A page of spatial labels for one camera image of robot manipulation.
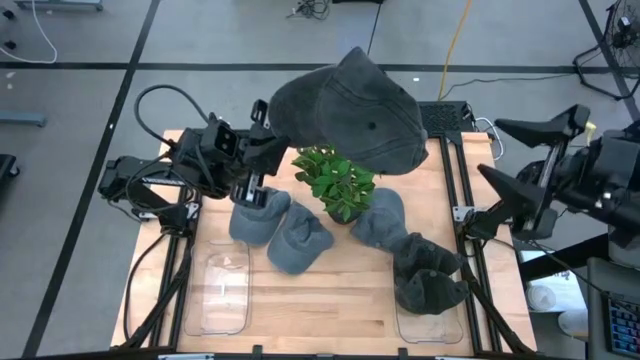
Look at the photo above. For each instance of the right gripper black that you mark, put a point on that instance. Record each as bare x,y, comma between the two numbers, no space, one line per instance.
575,170

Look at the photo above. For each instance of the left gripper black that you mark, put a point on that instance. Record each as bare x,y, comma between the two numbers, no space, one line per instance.
250,192

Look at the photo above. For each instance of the dark charcoal cap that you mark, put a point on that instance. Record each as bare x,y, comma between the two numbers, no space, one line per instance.
350,115
425,255
430,295

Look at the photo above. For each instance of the light blue-grey cap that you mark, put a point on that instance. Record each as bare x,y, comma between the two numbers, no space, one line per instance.
380,225
300,245
257,225

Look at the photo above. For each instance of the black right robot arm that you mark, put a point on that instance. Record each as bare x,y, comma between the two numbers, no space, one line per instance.
620,165

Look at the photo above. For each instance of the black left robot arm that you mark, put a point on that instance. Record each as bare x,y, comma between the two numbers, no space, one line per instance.
150,175

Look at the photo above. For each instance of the small tree in black pot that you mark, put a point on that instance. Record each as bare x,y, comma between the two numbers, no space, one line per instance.
335,185

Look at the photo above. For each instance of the black perforated metal plate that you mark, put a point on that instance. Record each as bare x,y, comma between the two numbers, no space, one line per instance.
442,117

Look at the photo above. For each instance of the white paper roll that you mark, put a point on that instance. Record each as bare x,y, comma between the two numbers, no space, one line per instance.
573,324
540,297

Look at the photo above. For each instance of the clear plastic bin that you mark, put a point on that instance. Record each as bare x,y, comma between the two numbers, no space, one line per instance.
430,330
220,300

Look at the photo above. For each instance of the black floor fan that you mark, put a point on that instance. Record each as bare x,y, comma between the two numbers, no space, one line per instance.
625,25

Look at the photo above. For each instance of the backlit keyboard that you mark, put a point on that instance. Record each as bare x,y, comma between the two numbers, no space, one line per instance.
625,327

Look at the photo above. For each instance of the grey desk foot bar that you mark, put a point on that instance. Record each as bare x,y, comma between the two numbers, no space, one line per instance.
60,4
22,119

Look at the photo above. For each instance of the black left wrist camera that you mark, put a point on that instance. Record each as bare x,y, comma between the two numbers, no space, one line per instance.
220,137

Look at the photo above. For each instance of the silver corner bracket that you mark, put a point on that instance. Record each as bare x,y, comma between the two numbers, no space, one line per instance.
462,214

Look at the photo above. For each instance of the black metal table frame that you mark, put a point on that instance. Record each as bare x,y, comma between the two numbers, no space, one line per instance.
300,357

